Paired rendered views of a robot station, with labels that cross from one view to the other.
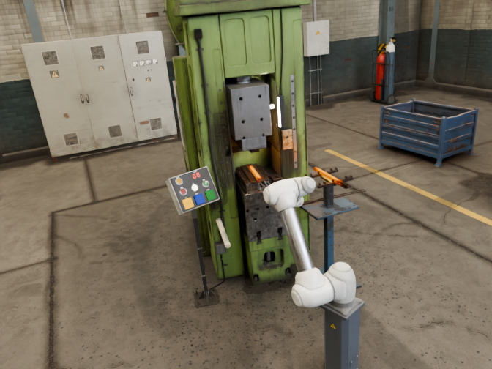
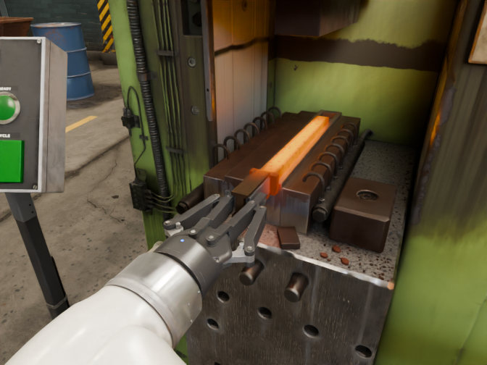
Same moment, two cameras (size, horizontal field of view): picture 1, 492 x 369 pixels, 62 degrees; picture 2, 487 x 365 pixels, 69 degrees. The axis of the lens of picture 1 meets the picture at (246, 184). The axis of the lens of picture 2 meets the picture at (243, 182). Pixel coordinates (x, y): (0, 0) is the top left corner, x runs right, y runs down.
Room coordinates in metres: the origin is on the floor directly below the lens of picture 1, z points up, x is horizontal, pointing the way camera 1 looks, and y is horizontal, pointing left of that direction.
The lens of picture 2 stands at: (2.73, -0.40, 1.28)
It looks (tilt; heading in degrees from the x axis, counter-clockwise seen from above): 29 degrees down; 37
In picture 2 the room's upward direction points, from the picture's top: straight up
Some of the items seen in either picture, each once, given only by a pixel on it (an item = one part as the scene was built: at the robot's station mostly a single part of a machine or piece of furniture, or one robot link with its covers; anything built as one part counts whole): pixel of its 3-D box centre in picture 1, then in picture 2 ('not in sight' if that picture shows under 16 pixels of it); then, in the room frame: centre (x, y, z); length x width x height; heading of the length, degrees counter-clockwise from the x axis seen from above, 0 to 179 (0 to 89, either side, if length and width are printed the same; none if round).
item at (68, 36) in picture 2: not in sight; (64, 61); (5.15, 4.36, 0.44); 0.59 x 0.59 x 0.88
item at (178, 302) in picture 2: not in sight; (154, 299); (2.88, -0.17, 1.00); 0.09 x 0.06 x 0.09; 101
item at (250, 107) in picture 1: (250, 107); not in sight; (3.37, -0.10, 1.56); 0.42 x 0.39 x 0.40; 11
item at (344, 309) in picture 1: (343, 297); not in sight; (2.04, -0.53, 0.63); 0.22 x 0.18 x 0.06; 131
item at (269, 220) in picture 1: (259, 202); (308, 253); (3.38, -0.11, 0.69); 0.56 x 0.38 x 0.45; 11
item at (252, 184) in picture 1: (251, 176); (293, 153); (3.36, -0.06, 0.96); 0.42 x 0.20 x 0.09; 11
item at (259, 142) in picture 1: (248, 136); not in sight; (3.36, -0.06, 1.32); 0.42 x 0.20 x 0.10; 11
